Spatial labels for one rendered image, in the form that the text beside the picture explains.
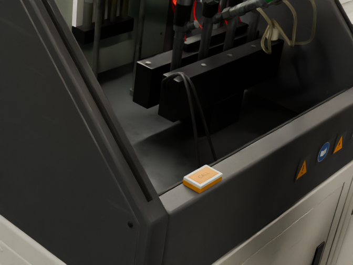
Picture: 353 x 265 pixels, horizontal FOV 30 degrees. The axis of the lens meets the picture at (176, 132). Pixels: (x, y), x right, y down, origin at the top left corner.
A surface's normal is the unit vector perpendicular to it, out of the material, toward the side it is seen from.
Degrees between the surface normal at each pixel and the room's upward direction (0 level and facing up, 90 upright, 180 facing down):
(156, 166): 0
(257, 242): 90
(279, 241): 90
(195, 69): 0
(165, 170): 0
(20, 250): 90
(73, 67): 43
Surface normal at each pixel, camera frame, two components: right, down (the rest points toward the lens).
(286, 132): 0.12, -0.86
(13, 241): -0.64, 0.30
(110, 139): 0.61, -0.36
